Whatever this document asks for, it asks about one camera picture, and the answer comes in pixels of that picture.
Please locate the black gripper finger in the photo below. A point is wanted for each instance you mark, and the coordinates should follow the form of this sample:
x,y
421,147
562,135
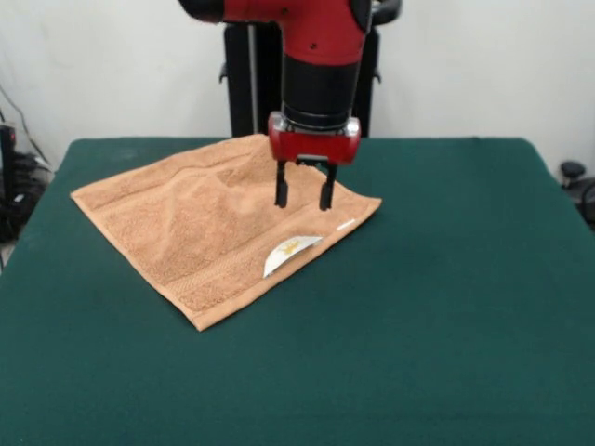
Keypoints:
x,y
327,190
281,186

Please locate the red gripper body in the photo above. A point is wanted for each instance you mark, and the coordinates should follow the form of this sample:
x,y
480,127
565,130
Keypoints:
x,y
316,146

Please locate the tan terry towel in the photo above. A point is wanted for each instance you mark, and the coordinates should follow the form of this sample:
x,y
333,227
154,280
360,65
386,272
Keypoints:
x,y
209,223

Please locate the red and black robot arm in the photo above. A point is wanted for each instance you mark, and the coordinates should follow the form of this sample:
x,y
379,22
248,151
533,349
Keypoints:
x,y
316,56

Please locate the dark green table cloth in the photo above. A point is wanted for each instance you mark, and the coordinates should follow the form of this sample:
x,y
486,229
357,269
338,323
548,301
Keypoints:
x,y
465,325

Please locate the black chair base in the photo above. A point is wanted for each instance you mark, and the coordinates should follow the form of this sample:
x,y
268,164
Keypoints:
x,y
572,169

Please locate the black box with red light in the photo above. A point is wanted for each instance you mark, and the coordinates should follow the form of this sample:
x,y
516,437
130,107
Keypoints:
x,y
7,158

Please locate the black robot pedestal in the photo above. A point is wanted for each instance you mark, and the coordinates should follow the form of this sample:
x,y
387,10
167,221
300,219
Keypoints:
x,y
246,83

